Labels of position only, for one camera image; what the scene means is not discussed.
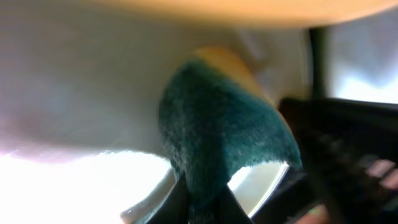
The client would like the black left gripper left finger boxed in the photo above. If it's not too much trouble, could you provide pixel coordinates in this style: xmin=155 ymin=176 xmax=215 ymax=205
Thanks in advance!
xmin=146 ymin=175 xmax=190 ymax=224

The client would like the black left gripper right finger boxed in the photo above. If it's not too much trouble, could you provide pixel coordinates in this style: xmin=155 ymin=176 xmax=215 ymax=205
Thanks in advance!
xmin=217 ymin=185 xmax=253 ymax=224

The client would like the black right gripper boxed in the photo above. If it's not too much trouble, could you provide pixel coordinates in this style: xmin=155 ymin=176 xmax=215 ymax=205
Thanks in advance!
xmin=253 ymin=98 xmax=397 ymax=223

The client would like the green yellow sponge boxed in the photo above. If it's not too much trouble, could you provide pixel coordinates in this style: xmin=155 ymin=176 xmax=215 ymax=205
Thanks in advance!
xmin=159 ymin=47 xmax=302 ymax=223

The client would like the light blue front plate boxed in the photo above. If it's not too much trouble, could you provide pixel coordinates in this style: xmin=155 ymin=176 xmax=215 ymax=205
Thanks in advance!
xmin=0 ymin=149 xmax=290 ymax=224

